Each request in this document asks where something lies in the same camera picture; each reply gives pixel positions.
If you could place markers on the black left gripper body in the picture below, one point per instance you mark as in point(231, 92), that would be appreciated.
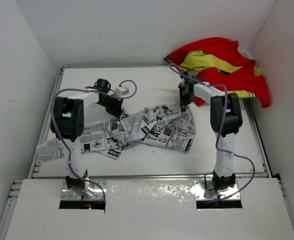
point(110, 103)

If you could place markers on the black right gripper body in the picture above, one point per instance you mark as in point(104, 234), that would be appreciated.
point(185, 98)

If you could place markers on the newspaper print trousers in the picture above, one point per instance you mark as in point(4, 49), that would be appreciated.
point(167, 126)

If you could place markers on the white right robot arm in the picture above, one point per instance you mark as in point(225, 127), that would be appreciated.
point(225, 120)

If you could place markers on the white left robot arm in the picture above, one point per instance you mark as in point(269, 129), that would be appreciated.
point(67, 110)

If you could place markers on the red fabric garment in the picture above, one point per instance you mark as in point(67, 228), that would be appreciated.
point(220, 47)

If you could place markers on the white front cover panel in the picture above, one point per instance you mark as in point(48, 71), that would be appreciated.
point(149, 210)

